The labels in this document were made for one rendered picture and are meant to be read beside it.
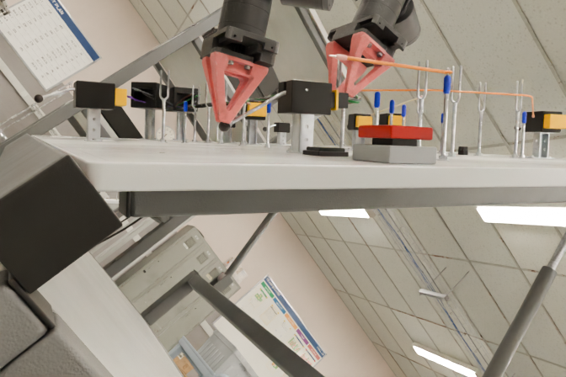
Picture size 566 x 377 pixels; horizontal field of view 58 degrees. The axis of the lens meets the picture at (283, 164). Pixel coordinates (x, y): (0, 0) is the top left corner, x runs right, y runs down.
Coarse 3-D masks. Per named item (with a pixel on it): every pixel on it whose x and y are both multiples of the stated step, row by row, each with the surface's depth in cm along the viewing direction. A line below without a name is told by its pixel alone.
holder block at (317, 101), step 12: (288, 84) 63; (300, 84) 62; (312, 84) 63; (324, 84) 64; (288, 96) 63; (300, 96) 62; (312, 96) 63; (324, 96) 64; (288, 108) 63; (300, 108) 62; (312, 108) 63; (324, 108) 64
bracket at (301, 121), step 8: (296, 120) 64; (304, 120) 64; (312, 120) 64; (296, 128) 64; (304, 128) 64; (312, 128) 64; (296, 136) 64; (304, 136) 64; (312, 136) 65; (296, 144) 64; (304, 144) 64; (296, 152) 64
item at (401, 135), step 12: (360, 132) 49; (372, 132) 47; (384, 132) 46; (396, 132) 45; (408, 132) 46; (420, 132) 46; (432, 132) 47; (372, 144) 49; (384, 144) 47; (396, 144) 46; (408, 144) 47
